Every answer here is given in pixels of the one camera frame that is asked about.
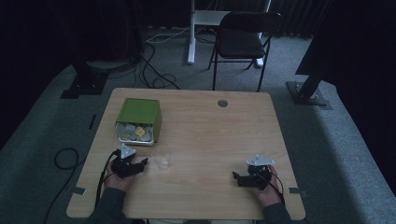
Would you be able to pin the pile of tea bag packets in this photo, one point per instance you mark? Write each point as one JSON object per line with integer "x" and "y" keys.
{"x": 134, "y": 132}

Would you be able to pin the person's right hand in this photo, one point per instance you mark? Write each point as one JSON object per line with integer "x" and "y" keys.
{"x": 270, "y": 194}

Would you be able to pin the white desk frame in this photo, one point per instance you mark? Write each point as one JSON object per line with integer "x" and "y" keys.
{"x": 194, "y": 28}

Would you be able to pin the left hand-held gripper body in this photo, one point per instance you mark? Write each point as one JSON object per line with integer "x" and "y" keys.
{"x": 123, "y": 166}

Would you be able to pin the grey tape strip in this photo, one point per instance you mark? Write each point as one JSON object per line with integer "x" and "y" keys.
{"x": 297, "y": 190}

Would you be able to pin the clear glass cup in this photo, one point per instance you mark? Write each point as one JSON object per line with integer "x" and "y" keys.
{"x": 162, "y": 160}

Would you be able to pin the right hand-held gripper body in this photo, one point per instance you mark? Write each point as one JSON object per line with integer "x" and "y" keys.
{"x": 259, "y": 174}

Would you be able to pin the green box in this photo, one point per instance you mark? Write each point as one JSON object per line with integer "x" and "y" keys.
{"x": 141, "y": 113}

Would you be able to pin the black stand with base plate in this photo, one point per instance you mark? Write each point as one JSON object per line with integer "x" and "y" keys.
{"x": 308, "y": 91}
{"x": 85, "y": 82}

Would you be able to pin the black folding chair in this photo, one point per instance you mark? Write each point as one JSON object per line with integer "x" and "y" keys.
{"x": 243, "y": 40}

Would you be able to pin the black tape strip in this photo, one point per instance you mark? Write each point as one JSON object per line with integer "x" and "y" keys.
{"x": 92, "y": 122}

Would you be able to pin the person's left hand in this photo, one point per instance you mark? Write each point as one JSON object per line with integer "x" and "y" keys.
{"x": 115, "y": 182}

